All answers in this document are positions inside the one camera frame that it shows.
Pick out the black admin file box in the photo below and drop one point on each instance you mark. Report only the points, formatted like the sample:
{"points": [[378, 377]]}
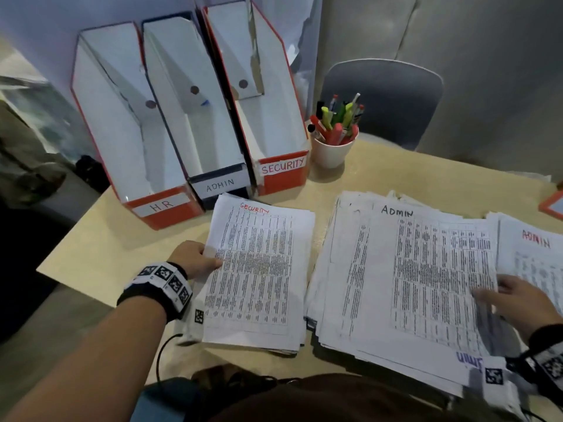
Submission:
{"points": [[193, 127]]}

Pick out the bunch of coloured markers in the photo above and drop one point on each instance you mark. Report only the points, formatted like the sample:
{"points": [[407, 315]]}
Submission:
{"points": [[336, 123]]}

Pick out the person's left forearm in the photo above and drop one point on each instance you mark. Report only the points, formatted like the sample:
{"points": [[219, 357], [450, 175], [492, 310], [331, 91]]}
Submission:
{"points": [[88, 369]]}

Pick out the grey chair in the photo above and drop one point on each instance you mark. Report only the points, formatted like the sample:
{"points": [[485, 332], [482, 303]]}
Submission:
{"points": [[387, 101]]}

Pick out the admin paper pile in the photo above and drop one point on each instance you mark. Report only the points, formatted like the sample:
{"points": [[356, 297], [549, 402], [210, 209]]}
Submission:
{"points": [[532, 254]]}

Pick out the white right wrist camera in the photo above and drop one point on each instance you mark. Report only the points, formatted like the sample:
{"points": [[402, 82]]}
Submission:
{"points": [[497, 382]]}

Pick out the security paper pile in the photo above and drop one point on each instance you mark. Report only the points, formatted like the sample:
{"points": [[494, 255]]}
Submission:
{"points": [[259, 276]]}

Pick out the white pen cup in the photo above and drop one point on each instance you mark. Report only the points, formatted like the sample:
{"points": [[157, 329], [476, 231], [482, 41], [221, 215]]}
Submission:
{"points": [[330, 155]]}

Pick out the orange framed flower drawing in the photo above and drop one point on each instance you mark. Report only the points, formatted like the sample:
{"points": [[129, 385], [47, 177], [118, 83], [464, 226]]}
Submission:
{"points": [[553, 206]]}

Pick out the unsorted paper pile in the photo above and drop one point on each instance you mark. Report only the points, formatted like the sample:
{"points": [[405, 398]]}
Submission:
{"points": [[396, 281]]}

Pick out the person's left hand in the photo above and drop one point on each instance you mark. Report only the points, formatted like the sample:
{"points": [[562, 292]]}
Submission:
{"points": [[193, 259]]}

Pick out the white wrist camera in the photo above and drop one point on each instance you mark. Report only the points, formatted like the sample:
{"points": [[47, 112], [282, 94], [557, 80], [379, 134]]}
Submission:
{"points": [[195, 323], [497, 382]]}

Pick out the person's dark shirt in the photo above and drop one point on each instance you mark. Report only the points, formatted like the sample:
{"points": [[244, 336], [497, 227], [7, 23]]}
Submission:
{"points": [[352, 399]]}

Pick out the black bag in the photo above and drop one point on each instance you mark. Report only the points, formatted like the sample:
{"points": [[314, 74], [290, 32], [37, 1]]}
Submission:
{"points": [[92, 173]]}

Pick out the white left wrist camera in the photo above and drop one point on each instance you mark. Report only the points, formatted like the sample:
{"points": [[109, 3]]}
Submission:
{"points": [[195, 323]]}

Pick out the person's blue trousers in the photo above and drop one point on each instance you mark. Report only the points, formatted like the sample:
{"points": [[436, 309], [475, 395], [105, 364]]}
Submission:
{"points": [[162, 404]]}

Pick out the black left wristband with markers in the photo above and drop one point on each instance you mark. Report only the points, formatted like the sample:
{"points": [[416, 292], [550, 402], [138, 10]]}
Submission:
{"points": [[158, 285]]}

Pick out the person's right hand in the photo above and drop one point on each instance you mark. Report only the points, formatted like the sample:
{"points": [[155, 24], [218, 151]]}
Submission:
{"points": [[523, 307]]}

